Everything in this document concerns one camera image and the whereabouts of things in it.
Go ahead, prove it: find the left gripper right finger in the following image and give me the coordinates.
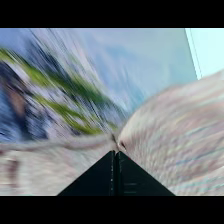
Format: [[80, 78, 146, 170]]
[[115, 150, 176, 197]]

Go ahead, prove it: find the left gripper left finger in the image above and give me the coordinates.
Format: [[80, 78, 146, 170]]
[[56, 150, 116, 197]]

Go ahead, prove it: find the pink checked shirt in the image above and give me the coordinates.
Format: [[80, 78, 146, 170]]
[[0, 69, 224, 197]]

